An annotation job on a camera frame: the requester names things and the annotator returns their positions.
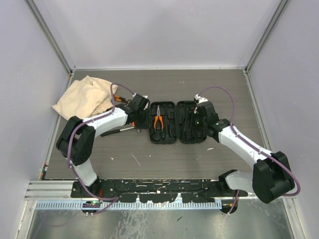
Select beige cloth drawstring bag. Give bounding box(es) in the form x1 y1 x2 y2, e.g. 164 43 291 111
52 76 118 120

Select white slotted cable duct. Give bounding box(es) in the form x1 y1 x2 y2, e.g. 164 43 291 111
35 200 222 211

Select black plastic tool case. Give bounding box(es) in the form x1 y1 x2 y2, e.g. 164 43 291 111
149 101 207 144

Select black handle claw hammer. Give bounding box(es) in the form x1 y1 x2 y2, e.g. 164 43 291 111
100 124 141 137

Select orange black needle nose pliers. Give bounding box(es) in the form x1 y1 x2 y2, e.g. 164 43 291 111
154 105 164 130

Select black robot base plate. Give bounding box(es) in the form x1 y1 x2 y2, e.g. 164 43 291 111
71 178 249 204

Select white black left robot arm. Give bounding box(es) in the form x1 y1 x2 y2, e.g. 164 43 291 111
56 94 150 197

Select small orange black precision screwdriver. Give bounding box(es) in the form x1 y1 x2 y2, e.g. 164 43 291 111
113 94 133 102

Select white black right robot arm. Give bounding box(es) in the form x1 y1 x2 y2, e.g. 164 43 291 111
193 97 296 204

